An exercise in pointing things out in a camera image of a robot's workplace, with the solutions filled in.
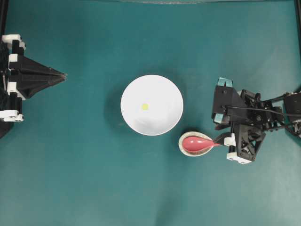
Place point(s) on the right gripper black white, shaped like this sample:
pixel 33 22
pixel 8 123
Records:
pixel 245 137

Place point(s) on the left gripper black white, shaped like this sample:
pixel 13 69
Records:
pixel 15 89

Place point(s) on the red plastic spoon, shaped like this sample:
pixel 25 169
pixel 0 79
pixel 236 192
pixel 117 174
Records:
pixel 196 144

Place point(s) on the speckled egg-shaped spoon rest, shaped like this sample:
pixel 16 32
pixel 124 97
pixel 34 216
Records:
pixel 192 154

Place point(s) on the white bowl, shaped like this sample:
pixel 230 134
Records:
pixel 165 105

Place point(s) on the yellow hexagonal prism block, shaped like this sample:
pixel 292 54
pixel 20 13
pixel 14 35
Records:
pixel 145 107

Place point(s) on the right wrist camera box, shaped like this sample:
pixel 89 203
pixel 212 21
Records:
pixel 226 102

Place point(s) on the black aluminium frame rail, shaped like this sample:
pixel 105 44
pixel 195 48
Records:
pixel 297 5

